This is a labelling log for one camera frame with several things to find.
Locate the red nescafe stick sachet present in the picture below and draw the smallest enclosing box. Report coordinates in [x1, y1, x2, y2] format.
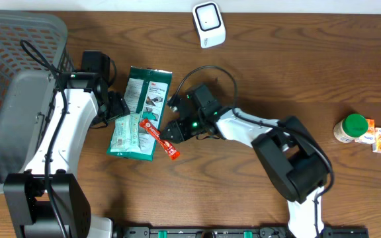
[139, 118, 180, 160]

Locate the light green wipes packet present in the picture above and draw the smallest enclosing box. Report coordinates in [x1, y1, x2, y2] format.
[110, 112, 141, 153]

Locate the green lid white jar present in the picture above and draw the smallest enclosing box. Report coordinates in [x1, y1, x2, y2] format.
[333, 114, 368, 143]

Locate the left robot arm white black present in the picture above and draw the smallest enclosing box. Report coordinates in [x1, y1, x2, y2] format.
[3, 72, 121, 237]

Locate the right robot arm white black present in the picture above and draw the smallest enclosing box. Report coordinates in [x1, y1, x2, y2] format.
[161, 84, 333, 237]

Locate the white barcode scanner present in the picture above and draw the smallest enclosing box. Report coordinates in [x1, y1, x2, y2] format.
[192, 1, 226, 49]

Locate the grey plastic mesh basket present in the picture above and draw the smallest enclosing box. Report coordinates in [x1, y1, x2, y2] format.
[0, 10, 74, 194]

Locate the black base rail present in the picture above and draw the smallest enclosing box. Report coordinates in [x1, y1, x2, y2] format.
[112, 227, 369, 238]

